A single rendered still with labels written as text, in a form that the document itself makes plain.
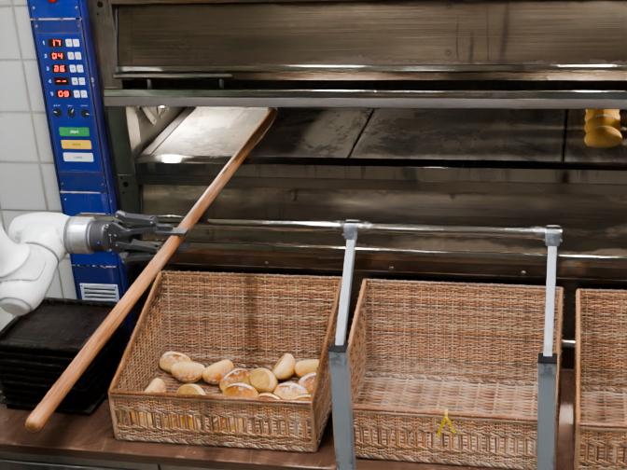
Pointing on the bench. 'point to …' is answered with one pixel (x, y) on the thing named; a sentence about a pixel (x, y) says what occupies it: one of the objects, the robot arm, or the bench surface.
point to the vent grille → (100, 292)
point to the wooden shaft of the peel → (140, 285)
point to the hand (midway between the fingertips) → (174, 239)
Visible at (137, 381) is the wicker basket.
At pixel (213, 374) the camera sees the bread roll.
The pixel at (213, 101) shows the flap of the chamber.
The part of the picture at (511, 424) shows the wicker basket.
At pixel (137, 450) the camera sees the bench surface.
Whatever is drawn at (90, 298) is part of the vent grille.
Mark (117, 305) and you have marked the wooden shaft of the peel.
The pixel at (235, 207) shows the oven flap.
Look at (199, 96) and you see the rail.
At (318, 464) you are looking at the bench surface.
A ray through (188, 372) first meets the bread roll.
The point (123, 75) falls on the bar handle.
